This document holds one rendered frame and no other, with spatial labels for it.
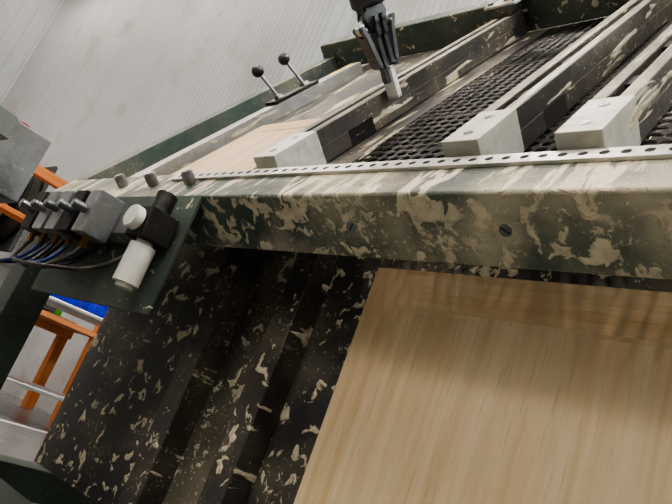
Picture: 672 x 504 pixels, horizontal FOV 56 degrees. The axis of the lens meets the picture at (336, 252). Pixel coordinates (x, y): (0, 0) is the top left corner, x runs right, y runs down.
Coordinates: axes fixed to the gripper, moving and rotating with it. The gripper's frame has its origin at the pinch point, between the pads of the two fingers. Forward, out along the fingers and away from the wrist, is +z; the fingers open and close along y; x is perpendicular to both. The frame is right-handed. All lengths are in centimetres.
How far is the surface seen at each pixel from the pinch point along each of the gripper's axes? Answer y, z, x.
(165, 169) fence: -28, 6, 55
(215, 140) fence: -10, 5, 55
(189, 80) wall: 323, 31, 525
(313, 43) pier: 326, 26, 329
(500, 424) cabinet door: -55, 37, -46
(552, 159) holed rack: -43, 3, -54
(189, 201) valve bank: -51, 4, 13
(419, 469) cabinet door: -63, 42, -35
